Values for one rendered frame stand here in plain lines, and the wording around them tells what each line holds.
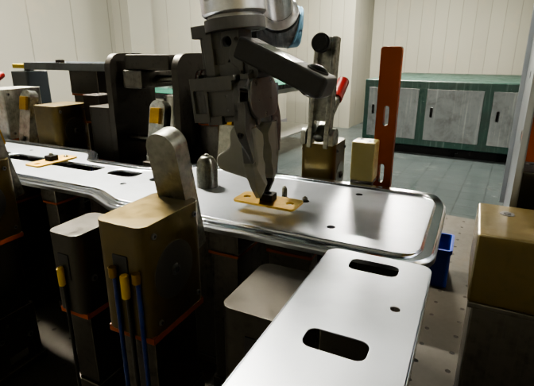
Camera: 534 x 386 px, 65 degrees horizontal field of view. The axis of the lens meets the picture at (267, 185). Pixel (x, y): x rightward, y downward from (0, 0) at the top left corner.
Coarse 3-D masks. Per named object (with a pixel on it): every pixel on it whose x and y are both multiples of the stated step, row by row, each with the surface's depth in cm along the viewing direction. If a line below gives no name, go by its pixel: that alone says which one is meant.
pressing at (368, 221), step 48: (96, 192) 62; (144, 192) 60; (240, 192) 60; (288, 192) 60; (336, 192) 60; (384, 192) 60; (288, 240) 46; (336, 240) 45; (384, 240) 45; (432, 240) 46
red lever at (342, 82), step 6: (342, 78) 75; (342, 84) 74; (348, 84) 76; (336, 90) 74; (342, 90) 74; (336, 96) 73; (342, 96) 74; (336, 102) 72; (336, 108) 72; (318, 126) 69; (318, 132) 68; (318, 138) 68
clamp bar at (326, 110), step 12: (324, 36) 62; (336, 36) 64; (324, 48) 63; (336, 48) 65; (324, 60) 66; (336, 60) 65; (336, 72) 66; (336, 84) 67; (312, 108) 67; (324, 108) 67; (312, 120) 68; (324, 120) 68; (312, 132) 68; (324, 132) 67; (324, 144) 67
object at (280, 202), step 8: (248, 192) 56; (264, 192) 54; (272, 192) 54; (240, 200) 53; (248, 200) 53; (256, 200) 53; (264, 200) 53; (272, 200) 53; (280, 200) 53; (288, 200) 53; (296, 200) 53; (272, 208) 51; (280, 208) 51; (288, 208) 51; (296, 208) 51
